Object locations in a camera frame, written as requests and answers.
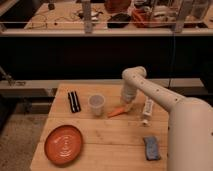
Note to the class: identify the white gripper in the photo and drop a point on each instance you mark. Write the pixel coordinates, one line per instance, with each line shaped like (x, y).
(128, 106)

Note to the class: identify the orange pepper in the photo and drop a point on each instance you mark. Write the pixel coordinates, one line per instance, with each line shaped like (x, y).
(117, 111)

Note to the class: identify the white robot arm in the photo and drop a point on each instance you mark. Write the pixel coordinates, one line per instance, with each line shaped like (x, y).
(190, 123)

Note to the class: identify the translucent plastic cup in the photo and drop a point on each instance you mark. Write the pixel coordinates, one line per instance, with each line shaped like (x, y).
(96, 104)

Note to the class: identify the blue sponge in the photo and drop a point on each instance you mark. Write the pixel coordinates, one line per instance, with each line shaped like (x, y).
(151, 148)

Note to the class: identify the black bowl on bench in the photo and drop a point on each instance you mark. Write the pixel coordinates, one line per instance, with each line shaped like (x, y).
(119, 20)

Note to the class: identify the orange plate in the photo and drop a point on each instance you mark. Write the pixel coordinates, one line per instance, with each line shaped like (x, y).
(63, 144)

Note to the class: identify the orange container on bench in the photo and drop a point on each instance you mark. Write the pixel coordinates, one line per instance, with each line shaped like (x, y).
(141, 19)

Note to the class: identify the metal post right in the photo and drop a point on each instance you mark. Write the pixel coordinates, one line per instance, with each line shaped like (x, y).
(184, 10)

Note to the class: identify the metal post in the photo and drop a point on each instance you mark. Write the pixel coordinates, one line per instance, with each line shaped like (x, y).
(184, 10)
(86, 6)

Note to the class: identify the metal post left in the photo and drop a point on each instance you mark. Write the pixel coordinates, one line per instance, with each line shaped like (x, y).
(86, 6)

